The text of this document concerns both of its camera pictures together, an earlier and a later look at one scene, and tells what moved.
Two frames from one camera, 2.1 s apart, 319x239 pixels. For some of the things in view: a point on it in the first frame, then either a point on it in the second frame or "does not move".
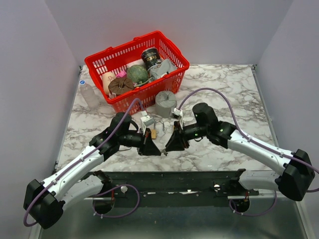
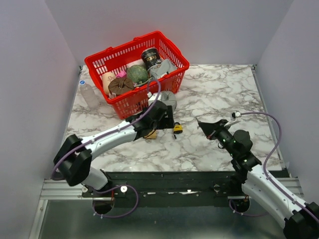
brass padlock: [153, 131] does not move
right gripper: [176, 143] -> [209, 129]
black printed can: [151, 57] does not move
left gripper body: [132, 139] -> [155, 125]
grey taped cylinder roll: [165, 102] does not move
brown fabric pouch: [120, 85] does not move
